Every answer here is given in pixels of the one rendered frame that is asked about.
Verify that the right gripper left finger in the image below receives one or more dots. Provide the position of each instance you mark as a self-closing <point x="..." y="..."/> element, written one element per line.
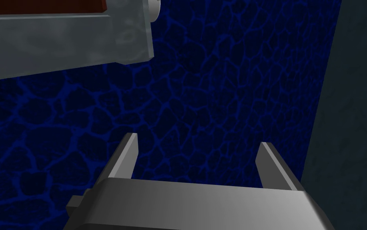
<point x="124" y="159"/>

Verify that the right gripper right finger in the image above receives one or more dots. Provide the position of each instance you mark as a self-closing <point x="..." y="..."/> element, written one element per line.
<point x="273" y="172"/>

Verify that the white round knob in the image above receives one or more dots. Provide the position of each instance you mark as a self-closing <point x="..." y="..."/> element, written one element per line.
<point x="154" y="10"/>

